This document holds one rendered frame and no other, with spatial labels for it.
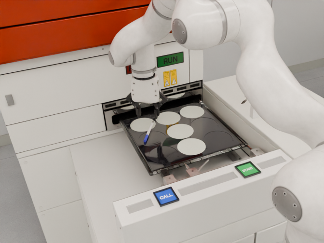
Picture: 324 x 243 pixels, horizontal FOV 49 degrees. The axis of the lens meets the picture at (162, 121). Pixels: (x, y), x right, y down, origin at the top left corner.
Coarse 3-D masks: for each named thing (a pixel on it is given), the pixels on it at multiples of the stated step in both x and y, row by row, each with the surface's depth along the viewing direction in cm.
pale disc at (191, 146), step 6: (192, 138) 129; (180, 144) 127; (186, 144) 127; (192, 144) 126; (198, 144) 126; (204, 144) 126; (180, 150) 124; (186, 150) 123; (192, 150) 123; (198, 150) 123
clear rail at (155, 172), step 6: (246, 144) 124; (222, 150) 122; (228, 150) 122; (204, 156) 120; (210, 156) 120; (180, 162) 117; (186, 162) 117; (192, 162) 118; (162, 168) 115; (168, 168) 116; (174, 168) 116; (156, 174) 115
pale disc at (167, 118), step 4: (164, 112) 146; (168, 112) 146; (172, 112) 146; (160, 116) 144; (164, 116) 144; (168, 116) 144; (172, 116) 143; (176, 116) 143; (156, 120) 142; (160, 120) 141; (164, 120) 141; (168, 120) 141; (172, 120) 141; (176, 120) 141; (168, 124) 138
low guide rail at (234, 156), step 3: (225, 153) 133; (228, 153) 131; (231, 153) 129; (234, 153) 128; (228, 156) 132; (231, 156) 129; (234, 156) 127; (237, 156) 127; (231, 159) 129; (234, 159) 127; (237, 159) 126; (240, 159) 125
